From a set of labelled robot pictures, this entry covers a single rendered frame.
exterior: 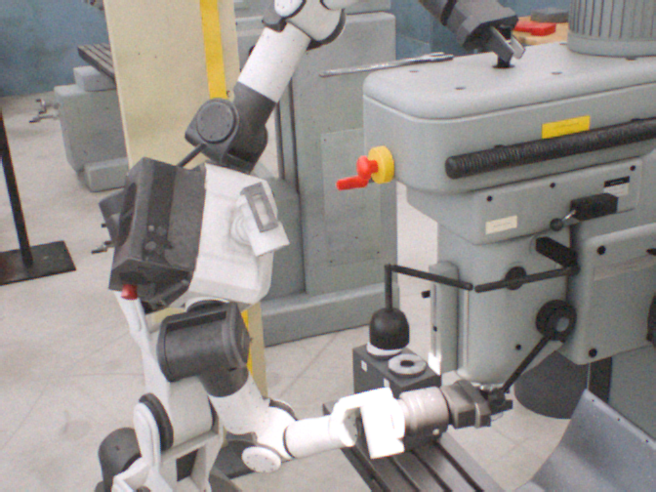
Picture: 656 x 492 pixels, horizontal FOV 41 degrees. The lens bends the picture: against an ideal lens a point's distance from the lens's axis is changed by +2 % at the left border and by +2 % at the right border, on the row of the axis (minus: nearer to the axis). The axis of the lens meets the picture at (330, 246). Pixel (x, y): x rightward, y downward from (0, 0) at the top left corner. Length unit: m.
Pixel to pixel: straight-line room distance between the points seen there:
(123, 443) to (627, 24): 1.72
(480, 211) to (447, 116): 0.18
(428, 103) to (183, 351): 0.64
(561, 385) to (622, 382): 1.79
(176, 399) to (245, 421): 0.39
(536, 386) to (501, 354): 2.28
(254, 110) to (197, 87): 1.39
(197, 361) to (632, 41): 0.92
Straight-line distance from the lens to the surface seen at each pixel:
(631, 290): 1.68
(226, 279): 1.62
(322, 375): 4.17
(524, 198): 1.45
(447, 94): 1.33
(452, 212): 1.46
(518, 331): 1.58
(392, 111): 1.38
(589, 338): 1.66
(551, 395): 3.87
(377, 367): 2.14
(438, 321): 1.59
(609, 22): 1.56
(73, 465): 3.86
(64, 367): 4.55
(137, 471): 2.49
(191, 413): 2.12
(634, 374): 2.01
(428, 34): 8.88
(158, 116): 3.09
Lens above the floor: 2.21
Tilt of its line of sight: 24 degrees down
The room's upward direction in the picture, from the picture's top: 3 degrees counter-clockwise
